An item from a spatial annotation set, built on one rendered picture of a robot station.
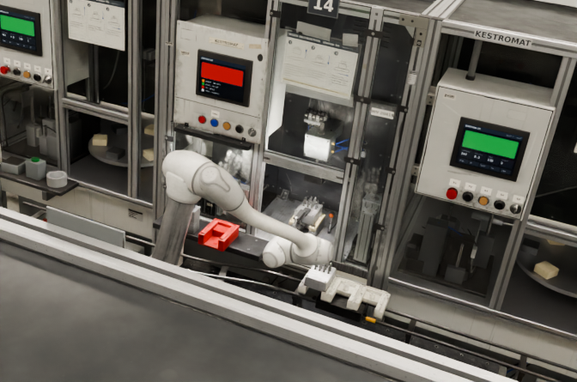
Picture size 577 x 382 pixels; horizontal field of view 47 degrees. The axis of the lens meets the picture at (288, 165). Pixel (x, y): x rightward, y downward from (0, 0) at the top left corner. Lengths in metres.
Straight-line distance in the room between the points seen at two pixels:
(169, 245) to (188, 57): 0.84
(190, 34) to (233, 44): 0.20
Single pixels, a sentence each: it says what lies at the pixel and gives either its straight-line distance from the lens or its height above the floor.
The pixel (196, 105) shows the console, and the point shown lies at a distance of 2.90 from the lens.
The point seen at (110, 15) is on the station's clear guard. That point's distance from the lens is 3.06.
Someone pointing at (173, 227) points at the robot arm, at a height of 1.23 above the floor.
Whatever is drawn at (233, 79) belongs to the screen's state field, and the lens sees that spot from 2.75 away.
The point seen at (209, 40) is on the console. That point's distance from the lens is 2.79.
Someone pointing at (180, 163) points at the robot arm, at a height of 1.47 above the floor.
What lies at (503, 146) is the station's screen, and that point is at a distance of 2.53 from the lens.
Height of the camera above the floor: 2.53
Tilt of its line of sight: 26 degrees down
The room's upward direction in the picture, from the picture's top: 7 degrees clockwise
